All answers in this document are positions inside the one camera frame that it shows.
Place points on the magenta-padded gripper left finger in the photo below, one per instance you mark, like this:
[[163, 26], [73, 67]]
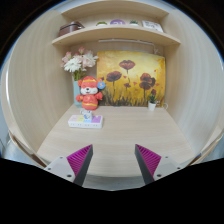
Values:
[[61, 166]]

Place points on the white light bar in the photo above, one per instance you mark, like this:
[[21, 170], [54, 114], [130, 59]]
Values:
[[126, 41]]

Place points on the red plush mouse toy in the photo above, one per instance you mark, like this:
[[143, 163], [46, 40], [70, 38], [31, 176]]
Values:
[[89, 96]]

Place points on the small succulent in white pot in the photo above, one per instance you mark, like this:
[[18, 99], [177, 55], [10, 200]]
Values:
[[152, 106]]

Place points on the white power strip, pastel panels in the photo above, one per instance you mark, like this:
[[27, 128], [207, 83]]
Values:
[[76, 122]]

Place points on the yellow poppy flower painting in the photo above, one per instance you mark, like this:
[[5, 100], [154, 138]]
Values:
[[133, 66]]

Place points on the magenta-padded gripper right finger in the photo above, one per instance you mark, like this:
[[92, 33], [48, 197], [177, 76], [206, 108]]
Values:
[[165, 165]]

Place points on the pink and white flower bouquet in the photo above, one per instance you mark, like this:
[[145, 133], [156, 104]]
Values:
[[78, 61]]

